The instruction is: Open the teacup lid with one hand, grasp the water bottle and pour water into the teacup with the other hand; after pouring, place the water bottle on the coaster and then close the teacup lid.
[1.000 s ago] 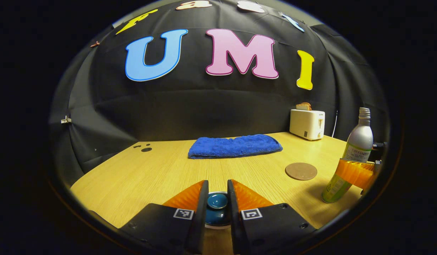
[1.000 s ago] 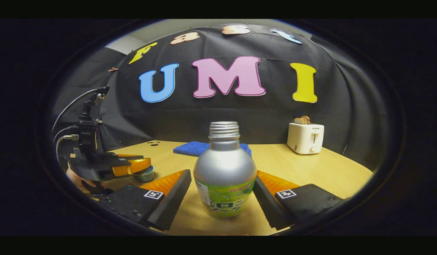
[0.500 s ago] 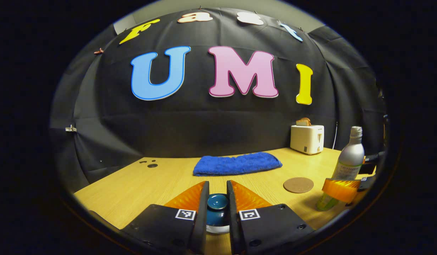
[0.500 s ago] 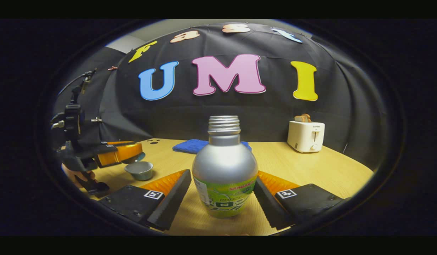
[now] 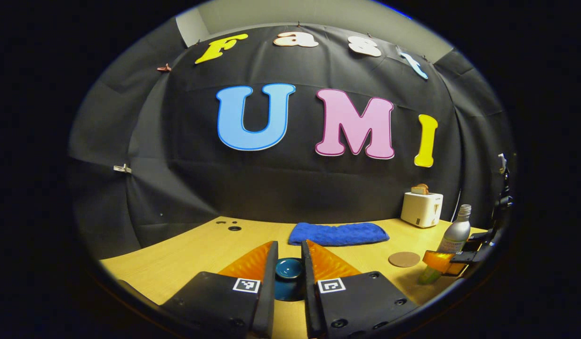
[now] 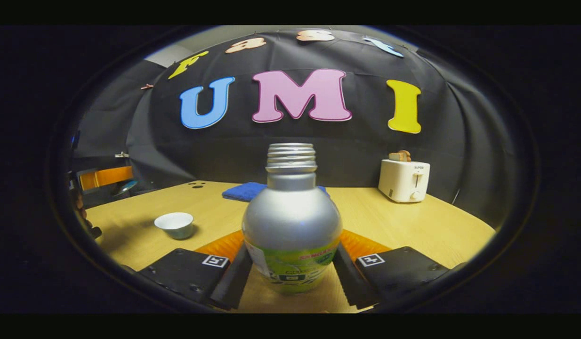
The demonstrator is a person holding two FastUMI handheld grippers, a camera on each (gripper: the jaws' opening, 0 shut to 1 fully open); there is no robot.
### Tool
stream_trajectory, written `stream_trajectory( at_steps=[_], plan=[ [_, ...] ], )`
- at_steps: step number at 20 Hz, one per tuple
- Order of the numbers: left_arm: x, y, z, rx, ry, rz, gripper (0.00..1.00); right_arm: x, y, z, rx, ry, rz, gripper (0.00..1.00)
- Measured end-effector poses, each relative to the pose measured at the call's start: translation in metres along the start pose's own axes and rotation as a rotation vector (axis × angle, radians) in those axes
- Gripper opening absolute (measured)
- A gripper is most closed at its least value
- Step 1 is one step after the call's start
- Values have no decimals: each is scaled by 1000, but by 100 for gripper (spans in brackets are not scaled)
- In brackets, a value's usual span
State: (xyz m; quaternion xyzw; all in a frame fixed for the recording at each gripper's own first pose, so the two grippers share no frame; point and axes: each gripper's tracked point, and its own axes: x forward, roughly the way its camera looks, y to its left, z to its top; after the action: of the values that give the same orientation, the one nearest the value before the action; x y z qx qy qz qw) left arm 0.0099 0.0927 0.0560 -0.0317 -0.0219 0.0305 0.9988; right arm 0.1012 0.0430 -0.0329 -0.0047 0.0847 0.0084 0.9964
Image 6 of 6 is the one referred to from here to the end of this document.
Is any cream toaster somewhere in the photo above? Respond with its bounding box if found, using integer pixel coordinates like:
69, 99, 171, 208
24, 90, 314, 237
378, 159, 431, 203

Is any teal white-lined teacup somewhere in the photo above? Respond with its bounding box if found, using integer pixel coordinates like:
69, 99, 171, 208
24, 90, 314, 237
154, 212, 194, 240

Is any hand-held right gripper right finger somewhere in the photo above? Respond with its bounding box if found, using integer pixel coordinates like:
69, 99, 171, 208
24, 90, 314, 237
333, 229, 449, 310

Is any silver green-label water bottle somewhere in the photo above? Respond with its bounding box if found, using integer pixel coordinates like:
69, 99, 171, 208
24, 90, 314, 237
242, 143, 343, 295

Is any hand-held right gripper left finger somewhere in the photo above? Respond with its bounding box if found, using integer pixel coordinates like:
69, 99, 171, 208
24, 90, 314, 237
137, 230, 253, 311

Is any blue folded towel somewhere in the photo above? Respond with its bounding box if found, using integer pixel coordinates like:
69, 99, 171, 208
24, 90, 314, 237
222, 182, 330, 202

